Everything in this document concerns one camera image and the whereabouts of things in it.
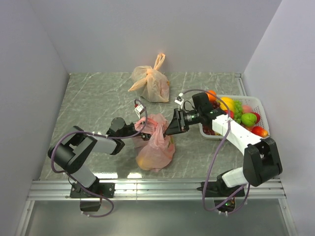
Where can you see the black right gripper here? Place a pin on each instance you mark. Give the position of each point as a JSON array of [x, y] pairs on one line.
[[178, 125]]

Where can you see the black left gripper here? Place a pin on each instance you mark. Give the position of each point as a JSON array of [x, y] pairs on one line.
[[145, 136]]

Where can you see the pink plastic bag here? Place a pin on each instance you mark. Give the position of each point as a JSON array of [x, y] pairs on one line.
[[157, 152]]

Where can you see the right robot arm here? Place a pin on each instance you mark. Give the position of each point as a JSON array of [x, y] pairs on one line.
[[261, 160]]

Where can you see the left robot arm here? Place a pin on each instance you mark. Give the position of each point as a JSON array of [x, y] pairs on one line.
[[73, 151]]

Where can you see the orange fake orange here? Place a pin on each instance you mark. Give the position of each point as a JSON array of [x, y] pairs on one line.
[[212, 96]]

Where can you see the tied beige plastic bag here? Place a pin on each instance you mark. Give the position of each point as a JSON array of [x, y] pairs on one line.
[[150, 83]]

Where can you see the yellow fake banana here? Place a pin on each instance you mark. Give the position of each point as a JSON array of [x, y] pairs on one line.
[[227, 103]]

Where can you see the pink fake peach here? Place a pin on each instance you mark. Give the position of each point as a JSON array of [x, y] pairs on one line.
[[247, 109]]

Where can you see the green fake guava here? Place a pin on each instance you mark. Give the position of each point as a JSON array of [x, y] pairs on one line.
[[248, 119]]

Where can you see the red yellow fake pear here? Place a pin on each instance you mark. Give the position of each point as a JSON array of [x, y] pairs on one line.
[[257, 130]]

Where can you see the dark red grape bunch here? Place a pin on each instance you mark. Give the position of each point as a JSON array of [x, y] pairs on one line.
[[215, 104]]

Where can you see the green grape bunch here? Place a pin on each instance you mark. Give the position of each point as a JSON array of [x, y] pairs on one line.
[[238, 111]]

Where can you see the white plastic fruit basket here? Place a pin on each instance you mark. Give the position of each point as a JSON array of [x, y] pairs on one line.
[[257, 110]]

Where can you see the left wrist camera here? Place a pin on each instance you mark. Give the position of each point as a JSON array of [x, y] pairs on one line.
[[139, 109]]

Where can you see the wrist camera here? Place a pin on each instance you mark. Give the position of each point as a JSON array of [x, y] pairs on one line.
[[180, 101], [139, 109]]

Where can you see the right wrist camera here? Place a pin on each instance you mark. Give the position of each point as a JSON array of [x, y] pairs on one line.
[[180, 101]]

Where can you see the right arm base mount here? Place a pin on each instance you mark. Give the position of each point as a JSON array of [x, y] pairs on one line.
[[218, 189]]

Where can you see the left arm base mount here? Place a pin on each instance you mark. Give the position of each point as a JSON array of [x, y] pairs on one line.
[[91, 198]]

